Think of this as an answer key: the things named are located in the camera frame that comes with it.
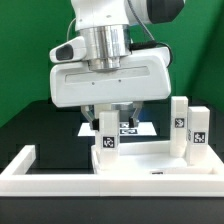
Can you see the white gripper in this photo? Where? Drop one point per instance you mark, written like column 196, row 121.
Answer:
column 142, row 76

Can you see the white desk top panel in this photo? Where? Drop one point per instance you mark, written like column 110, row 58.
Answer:
column 144, row 158

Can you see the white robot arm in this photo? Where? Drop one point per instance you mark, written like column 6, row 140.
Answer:
column 101, row 65

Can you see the marker tag sheet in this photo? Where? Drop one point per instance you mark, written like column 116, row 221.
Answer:
column 143, row 129

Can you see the white U-shaped fence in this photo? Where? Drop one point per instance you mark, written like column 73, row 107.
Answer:
column 16, row 181

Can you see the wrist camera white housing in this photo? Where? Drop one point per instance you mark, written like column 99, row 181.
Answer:
column 72, row 50

